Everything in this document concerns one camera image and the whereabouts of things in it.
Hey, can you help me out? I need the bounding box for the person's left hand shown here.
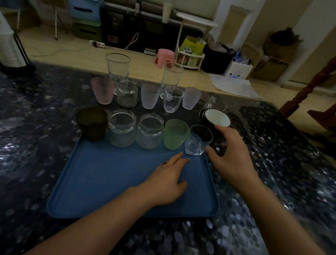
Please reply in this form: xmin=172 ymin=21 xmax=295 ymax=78
xmin=136 ymin=152 xmax=191 ymax=208

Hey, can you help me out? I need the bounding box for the person's right hand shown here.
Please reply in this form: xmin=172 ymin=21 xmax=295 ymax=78
xmin=205 ymin=125 xmax=259 ymax=186

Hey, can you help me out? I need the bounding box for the person's left forearm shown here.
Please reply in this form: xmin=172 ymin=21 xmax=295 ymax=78
xmin=25 ymin=185 xmax=155 ymax=255

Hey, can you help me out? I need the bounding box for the person's right forearm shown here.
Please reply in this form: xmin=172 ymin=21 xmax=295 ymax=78
xmin=238 ymin=171 xmax=327 ymax=255

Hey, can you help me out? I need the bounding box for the short clear glass tumbler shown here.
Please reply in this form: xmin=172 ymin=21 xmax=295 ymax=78
xmin=185 ymin=125 xmax=213 ymax=156

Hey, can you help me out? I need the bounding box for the green frosted cup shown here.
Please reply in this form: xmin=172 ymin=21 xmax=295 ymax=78
xmin=163 ymin=119 xmax=190 ymax=151

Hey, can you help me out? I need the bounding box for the wide clear glass jar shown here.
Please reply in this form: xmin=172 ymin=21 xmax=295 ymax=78
xmin=136 ymin=113 xmax=165 ymax=151
xmin=108 ymin=109 xmax=137 ymax=147

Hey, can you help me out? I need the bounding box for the black mug white inside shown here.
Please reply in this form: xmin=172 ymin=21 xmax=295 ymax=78
xmin=199 ymin=108 xmax=231 ymax=144

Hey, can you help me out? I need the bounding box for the clear glass spouted pitcher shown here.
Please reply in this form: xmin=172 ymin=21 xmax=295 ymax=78
xmin=163 ymin=87 xmax=184 ymax=113

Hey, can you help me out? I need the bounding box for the white frosted cup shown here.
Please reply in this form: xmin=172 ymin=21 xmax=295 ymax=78
xmin=182 ymin=87 xmax=202 ymax=110
xmin=141 ymin=84 xmax=161 ymax=110

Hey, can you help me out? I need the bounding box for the clear plastic sheet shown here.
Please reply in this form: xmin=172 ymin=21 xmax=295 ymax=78
xmin=209 ymin=74 xmax=262 ymax=99

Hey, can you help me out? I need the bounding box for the blue plastic tray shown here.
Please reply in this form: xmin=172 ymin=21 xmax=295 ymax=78
xmin=47 ymin=131 xmax=219 ymax=219

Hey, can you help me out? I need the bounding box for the small clear glass jar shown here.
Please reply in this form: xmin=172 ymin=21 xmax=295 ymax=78
xmin=117 ymin=80 xmax=139 ymax=108

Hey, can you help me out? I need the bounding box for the tall clear drinking glass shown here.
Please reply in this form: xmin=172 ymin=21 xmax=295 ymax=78
xmin=106 ymin=53 xmax=131 ymax=95
xmin=160 ymin=62 xmax=184 ymax=100

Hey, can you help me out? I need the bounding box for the white box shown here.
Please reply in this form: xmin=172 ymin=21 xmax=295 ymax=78
xmin=224 ymin=59 xmax=253 ymax=80

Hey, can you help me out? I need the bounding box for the dark brown cup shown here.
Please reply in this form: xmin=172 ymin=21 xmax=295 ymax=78
xmin=76 ymin=107 xmax=108 ymax=141

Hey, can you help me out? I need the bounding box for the black bag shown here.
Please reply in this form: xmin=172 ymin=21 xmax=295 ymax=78
xmin=201 ymin=43 xmax=236 ymax=75

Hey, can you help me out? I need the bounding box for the white storage rack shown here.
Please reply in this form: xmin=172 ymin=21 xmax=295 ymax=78
xmin=175 ymin=47 xmax=205 ymax=71

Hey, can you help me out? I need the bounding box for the pink frosted cup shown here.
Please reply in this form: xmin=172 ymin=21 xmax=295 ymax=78
xmin=91 ymin=77 xmax=115 ymax=105

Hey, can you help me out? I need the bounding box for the cardboard box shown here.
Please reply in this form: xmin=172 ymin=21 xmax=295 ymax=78
xmin=251 ymin=56 xmax=290 ymax=82

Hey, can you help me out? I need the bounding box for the pink plastic stool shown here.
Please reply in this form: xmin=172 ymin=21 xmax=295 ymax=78
xmin=154 ymin=49 xmax=175 ymax=69

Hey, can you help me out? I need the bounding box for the yellow bag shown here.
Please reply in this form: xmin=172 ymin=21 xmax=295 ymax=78
xmin=180 ymin=36 xmax=206 ymax=56

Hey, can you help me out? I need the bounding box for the brown wooden chair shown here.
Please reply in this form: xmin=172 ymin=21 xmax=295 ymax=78
xmin=279 ymin=56 xmax=336 ymax=133

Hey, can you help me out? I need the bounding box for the brown paper bag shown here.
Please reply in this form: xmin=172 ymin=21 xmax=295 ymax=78
xmin=263 ymin=27 xmax=304 ymax=63

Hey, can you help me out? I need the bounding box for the black media cabinet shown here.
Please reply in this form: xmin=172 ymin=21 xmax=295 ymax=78
xmin=100 ymin=5 xmax=205 ymax=55

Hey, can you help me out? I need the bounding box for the white round side table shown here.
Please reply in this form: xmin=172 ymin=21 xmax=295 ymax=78
xmin=174 ymin=12 xmax=219 ymax=53

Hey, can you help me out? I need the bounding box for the white paper cup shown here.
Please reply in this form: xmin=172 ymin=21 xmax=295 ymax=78
xmin=162 ymin=3 xmax=173 ymax=23

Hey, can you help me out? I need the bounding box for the green storage drawer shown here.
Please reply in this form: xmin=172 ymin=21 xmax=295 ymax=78
xmin=73 ymin=22 xmax=103 ymax=43

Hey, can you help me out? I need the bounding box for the blue storage drawer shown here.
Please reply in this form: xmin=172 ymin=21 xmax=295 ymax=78
xmin=68 ymin=0 xmax=102 ymax=25

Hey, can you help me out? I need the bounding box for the white tower fan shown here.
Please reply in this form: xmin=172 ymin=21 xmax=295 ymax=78
xmin=0 ymin=11 xmax=36 ymax=76

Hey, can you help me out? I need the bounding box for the clear glass handled mug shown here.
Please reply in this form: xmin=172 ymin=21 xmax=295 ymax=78
xmin=203 ymin=97 xmax=228 ymax=112

